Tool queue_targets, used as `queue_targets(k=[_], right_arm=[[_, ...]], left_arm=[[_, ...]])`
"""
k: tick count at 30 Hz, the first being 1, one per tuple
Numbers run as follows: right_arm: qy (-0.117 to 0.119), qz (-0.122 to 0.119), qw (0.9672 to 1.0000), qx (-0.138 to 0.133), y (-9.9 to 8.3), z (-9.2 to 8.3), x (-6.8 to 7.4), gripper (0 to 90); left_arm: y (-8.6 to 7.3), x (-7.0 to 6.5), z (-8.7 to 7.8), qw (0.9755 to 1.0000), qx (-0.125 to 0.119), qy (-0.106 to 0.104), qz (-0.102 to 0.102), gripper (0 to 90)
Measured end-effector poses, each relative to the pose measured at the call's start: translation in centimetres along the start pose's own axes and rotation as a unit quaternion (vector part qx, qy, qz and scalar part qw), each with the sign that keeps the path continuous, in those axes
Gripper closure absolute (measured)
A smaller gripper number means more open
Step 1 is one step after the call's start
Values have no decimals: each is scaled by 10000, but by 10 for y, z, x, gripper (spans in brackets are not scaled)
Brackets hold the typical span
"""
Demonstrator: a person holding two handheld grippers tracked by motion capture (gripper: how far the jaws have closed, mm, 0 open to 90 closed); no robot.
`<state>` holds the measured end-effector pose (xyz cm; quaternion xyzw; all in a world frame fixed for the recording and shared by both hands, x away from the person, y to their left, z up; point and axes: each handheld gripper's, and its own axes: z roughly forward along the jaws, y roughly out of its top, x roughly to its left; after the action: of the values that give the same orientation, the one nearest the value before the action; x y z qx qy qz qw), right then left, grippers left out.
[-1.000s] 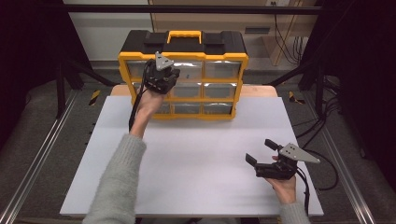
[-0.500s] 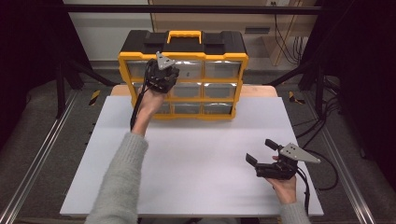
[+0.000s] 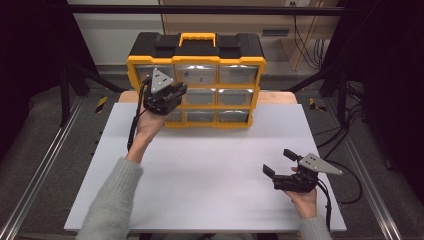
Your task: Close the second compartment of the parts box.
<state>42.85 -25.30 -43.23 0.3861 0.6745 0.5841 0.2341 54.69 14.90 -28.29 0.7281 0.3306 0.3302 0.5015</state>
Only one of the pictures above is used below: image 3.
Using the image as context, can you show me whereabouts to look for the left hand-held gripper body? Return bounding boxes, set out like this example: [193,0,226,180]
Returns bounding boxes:
[143,68,176,116]

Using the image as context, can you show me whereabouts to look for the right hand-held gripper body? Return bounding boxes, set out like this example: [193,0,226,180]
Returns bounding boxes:
[272,153,344,193]

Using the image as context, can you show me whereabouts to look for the clear plastic drawer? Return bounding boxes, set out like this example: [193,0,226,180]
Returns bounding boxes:
[175,64,218,86]

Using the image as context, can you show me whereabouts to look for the yellow black organizer cabinet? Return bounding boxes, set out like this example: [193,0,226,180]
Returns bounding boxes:
[125,31,267,129]

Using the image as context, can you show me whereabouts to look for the person's right hand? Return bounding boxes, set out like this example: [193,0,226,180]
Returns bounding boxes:
[284,166,318,220]

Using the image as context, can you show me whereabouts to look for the person's left hand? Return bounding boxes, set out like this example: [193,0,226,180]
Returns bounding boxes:
[134,99,170,144]

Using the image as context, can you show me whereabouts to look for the yellow black hazard tape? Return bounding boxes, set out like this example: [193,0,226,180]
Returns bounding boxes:
[308,97,328,113]
[94,96,109,114]

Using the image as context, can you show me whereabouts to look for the wooden table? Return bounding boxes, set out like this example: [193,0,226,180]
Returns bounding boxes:
[118,90,298,105]

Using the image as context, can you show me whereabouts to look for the grid of clear drawers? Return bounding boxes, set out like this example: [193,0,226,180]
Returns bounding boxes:
[134,64,259,123]

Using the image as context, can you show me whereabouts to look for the black metal stand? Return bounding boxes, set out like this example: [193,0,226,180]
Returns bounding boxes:
[59,59,125,128]
[285,63,352,125]

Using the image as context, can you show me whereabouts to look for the black curtain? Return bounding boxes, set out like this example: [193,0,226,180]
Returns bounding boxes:
[0,0,99,161]
[321,0,424,201]

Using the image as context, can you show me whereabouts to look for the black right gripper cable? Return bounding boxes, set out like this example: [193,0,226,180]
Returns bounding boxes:
[315,178,334,233]

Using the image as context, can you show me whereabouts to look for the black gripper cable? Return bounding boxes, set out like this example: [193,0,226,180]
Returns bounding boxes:
[126,77,150,152]
[315,178,334,233]

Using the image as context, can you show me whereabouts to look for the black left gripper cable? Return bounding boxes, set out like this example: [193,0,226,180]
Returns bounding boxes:
[126,77,150,152]

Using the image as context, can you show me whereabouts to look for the black floor cables bundle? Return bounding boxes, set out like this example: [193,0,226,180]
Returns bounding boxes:
[314,101,366,159]

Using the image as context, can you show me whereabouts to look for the black floor cable loop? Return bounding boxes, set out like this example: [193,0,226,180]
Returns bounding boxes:
[328,159,364,205]

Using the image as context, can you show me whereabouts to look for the aluminium floor rail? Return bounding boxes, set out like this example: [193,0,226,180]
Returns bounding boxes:
[324,99,405,240]
[0,96,85,240]

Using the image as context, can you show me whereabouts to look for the black metal frame bar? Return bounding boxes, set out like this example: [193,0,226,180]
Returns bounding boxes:
[66,3,346,16]

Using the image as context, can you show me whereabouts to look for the hanging black cables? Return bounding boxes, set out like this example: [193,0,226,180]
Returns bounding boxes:
[291,2,331,71]

